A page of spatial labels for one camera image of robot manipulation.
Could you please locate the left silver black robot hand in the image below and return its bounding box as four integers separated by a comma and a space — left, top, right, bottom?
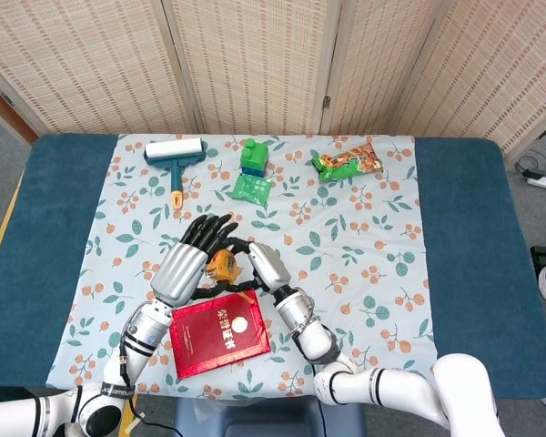
149, 213, 240, 309

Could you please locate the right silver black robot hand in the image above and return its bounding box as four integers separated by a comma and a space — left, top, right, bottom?
226, 235, 293, 296

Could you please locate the yellow tape measure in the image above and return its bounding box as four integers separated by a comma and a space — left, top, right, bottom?
205, 249, 243, 281

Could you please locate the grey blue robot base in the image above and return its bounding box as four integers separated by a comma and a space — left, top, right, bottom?
172, 394, 368, 437

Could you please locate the red certificate book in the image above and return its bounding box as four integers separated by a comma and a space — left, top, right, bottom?
169, 289, 273, 380

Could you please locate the green sachet packet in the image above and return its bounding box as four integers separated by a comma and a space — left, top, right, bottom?
229, 174, 274, 207

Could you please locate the floral print tablecloth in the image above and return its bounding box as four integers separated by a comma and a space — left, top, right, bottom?
45, 133, 440, 401

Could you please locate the green blue toy block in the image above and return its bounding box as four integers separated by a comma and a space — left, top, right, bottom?
239, 138, 270, 178

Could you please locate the teal white lint roller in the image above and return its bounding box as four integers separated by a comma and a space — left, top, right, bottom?
144, 139, 207, 210

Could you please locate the green orange snack bag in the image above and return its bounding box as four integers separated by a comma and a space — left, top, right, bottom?
310, 141, 385, 184

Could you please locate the bamboo folding screen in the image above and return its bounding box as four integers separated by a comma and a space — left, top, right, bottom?
0, 0, 546, 156

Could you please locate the blue felt table cover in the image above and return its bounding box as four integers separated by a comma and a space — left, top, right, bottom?
0, 133, 546, 401

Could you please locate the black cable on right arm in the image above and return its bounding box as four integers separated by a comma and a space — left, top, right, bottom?
289, 318, 329, 437

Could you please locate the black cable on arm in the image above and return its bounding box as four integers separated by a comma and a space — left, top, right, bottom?
116, 313, 178, 436
289, 318, 329, 437

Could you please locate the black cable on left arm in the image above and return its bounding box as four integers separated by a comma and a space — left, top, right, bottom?
116, 313, 178, 436

